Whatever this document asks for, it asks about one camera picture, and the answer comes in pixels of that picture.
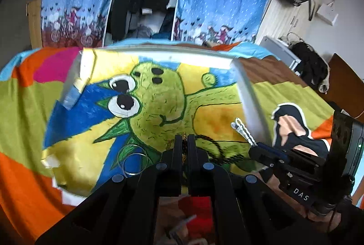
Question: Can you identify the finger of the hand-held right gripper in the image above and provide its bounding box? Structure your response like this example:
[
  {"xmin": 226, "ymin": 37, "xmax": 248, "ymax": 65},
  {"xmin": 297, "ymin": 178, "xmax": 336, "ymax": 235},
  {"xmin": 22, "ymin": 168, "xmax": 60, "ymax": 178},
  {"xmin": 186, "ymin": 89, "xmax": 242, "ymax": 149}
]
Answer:
[{"xmin": 248, "ymin": 143, "xmax": 291, "ymax": 164}]

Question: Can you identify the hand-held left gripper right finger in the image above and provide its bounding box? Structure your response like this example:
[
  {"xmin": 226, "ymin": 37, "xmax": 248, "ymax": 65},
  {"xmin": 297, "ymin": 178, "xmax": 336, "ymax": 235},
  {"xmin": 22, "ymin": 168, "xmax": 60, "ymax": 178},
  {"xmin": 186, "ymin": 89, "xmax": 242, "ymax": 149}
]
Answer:
[{"xmin": 188, "ymin": 134, "xmax": 336, "ymax": 245}]

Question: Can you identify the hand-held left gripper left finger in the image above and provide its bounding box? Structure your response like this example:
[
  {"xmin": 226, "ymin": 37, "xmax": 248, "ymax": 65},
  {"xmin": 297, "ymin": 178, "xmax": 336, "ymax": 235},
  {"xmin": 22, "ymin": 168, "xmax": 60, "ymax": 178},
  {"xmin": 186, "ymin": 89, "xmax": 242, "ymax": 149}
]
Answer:
[{"xmin": 34, "ymin": 134, "xmax": 184, "ymax": 245}]

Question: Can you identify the black cord necklace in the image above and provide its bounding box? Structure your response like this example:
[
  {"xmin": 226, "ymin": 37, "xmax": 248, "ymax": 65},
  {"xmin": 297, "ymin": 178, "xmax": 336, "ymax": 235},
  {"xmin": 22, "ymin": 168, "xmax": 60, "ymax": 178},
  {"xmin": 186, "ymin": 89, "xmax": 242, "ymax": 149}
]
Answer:
[{"xmin": 182, "ymin": 133, "xmax": 251, "ymax": 166}]

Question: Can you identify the white tray with cartoon painting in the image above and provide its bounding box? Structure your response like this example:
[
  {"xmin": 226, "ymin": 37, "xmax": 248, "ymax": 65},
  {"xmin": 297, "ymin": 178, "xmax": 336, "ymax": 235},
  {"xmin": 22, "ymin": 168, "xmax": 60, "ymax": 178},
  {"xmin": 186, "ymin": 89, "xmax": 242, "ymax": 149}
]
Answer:
[{"xmin": 41, "ymin": 45, "xmax": 274, "ymax": 206}]

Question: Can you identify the person's right hand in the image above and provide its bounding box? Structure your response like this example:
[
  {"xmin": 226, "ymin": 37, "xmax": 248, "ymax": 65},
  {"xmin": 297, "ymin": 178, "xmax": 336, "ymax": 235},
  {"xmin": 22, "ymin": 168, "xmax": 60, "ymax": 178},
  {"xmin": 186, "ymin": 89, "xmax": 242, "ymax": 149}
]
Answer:
[{"xmin": 306, "ymin": 209, "xmax": 346, "ymax": 233}]

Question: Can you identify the white hair clip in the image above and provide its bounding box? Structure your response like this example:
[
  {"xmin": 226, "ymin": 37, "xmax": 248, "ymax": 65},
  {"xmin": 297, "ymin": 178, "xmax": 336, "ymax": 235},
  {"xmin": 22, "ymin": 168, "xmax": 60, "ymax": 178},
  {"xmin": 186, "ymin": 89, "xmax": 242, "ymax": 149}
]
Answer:
[{"xmin": 230, "ymin": 118, "xmax": 258, "ymax": 146}]

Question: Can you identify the black clothes pile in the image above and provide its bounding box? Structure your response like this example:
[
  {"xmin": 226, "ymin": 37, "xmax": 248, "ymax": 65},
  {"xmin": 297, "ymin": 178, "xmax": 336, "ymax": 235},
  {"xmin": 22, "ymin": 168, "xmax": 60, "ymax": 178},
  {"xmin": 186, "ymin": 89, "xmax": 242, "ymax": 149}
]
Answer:
[{"xmin": 290, "ymin": 40, "xmax": 331, "ymax": 93}]

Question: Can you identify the brown wooden headboard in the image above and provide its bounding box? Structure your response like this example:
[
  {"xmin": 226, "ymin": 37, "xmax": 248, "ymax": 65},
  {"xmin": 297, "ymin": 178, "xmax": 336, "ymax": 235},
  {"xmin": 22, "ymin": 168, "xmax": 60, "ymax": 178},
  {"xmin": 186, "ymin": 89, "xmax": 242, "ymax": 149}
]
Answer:
[{"xmin": 327, "ymin": 53, "xmax": 364, "ymax": 124}]

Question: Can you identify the white storage box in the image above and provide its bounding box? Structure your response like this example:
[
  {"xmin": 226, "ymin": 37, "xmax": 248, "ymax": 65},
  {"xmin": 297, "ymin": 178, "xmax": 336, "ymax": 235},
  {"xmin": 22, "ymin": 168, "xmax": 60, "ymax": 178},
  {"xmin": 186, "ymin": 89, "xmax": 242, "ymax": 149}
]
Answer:
[{"xmin": 257, "ymin": 35, "xmax": 302, "ymax": 70}]

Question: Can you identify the white paper bag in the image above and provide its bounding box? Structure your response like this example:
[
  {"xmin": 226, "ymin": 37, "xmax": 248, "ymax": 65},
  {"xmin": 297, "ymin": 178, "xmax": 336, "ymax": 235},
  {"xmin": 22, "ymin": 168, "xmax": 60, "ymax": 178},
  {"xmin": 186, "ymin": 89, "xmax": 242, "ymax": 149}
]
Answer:
[{"xmin": 317, "ymin": 1, "xmax": 339, "ymax": 25}]

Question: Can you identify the colourful printed blanket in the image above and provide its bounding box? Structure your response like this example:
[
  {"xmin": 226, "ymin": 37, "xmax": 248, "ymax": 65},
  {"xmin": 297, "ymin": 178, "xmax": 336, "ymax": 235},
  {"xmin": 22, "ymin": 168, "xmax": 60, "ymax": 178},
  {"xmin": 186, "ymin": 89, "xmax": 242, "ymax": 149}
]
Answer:
[{"xmin": 0, "ymin": 40, "xmax": 342, "ymax": 245}]

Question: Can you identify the small wooden cabinet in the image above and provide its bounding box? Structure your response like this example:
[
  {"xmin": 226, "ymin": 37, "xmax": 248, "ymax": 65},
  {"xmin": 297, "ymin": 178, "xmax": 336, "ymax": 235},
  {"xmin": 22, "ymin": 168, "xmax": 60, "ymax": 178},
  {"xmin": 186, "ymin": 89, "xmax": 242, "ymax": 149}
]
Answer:
[{"xmin": 27, "ymin": 0, "xmax": 44, "ymax": 49}]

